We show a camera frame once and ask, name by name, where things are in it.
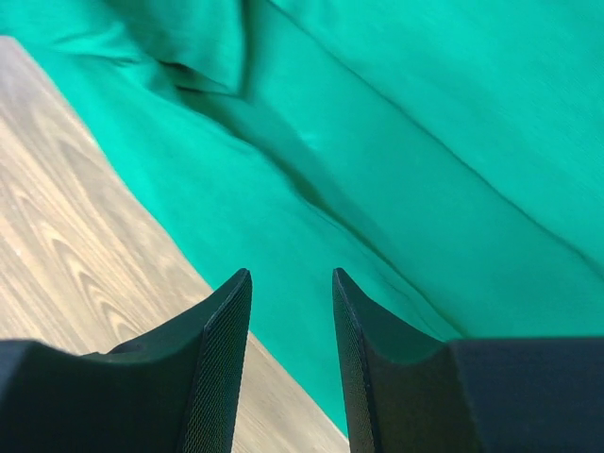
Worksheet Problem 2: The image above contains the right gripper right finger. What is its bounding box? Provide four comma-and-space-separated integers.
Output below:
332, 268, 481, 452

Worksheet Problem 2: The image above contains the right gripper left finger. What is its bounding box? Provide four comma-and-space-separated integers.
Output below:
1, 269, 252, 452

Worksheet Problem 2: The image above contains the green t shirt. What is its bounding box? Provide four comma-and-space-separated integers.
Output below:
1, 1, 603, 428

